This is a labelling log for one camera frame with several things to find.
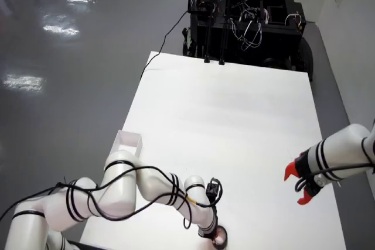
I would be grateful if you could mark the black tape roll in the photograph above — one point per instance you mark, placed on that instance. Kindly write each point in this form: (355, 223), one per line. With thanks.
(225, 236)

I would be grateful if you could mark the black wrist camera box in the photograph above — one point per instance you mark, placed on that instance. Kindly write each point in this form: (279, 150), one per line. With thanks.
(213, 190)

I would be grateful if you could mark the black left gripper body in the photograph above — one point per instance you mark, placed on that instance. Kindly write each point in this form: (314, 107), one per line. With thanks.
(208, 232)

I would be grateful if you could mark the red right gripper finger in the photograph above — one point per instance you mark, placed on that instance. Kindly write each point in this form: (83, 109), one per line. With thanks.
(290, 169)
(305, 199)

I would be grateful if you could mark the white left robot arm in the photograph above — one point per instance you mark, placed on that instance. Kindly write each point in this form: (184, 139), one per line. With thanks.
(117, 191)

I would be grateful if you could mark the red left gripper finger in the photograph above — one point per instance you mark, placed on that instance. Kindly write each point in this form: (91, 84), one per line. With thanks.
(219, 235)

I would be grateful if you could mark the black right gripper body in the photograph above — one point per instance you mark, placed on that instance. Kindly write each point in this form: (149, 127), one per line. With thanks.
(303, 168)

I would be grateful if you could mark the white rectangular bin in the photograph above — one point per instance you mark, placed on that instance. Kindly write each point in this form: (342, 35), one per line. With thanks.
(138, 144)

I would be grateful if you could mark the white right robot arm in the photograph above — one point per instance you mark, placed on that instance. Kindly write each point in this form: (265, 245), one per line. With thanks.
(342, 150)

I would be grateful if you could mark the black equipment cart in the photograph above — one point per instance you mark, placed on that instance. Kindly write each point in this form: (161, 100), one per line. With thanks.
(263, 36)

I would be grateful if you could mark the black stand pole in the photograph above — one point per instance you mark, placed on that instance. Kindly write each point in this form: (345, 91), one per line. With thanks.
(208, 42)
(224, 42)

